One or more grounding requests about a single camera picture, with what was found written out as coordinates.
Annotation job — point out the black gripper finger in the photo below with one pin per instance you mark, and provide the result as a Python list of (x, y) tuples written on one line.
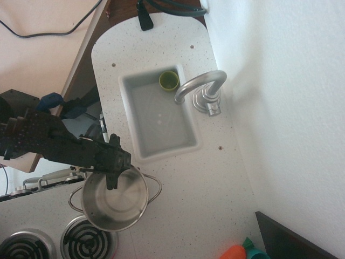
[(112, 180)]

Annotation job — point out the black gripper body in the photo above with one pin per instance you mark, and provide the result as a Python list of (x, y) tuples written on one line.
[(110, 157)]

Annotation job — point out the stainless steel pot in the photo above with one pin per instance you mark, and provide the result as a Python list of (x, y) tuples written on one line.
[(117, 209)]

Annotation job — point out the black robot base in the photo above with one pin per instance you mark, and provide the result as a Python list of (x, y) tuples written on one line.
[(15, 103)]

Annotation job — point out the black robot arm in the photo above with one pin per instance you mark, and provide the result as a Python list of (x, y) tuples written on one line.
[(45, 134)]

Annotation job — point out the grey sink basin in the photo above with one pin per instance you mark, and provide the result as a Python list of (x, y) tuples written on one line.
[(159, 128)]

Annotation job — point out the right stove burner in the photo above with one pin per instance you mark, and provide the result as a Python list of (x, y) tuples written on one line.
[(81, 239)]

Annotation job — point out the stove burner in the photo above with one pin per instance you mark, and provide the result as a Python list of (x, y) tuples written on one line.
[(28, 243), (81, 239)]

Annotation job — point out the blue cloth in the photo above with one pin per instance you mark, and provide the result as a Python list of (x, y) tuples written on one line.
[(49, 101)]

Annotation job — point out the green plastic cup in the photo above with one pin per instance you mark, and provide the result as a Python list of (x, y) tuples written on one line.
[(169, 81)]

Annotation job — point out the left stove burner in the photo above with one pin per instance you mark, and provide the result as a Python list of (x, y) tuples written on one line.
[(28, 243)]

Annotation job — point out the silver toy faucet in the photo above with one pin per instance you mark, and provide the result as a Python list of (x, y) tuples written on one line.
[(206, 92)]

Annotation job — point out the orange toy carrot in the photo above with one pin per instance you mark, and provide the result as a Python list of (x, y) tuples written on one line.
[(234, 252)]

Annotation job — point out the teal plastic cup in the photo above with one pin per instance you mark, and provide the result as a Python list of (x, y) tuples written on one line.
[(255, 253)]

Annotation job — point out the dark wooden board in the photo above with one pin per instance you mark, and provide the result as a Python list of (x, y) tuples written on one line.
[(281, 242)]

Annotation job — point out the white oven door handle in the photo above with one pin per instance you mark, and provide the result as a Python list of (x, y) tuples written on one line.
[(65, 176)]

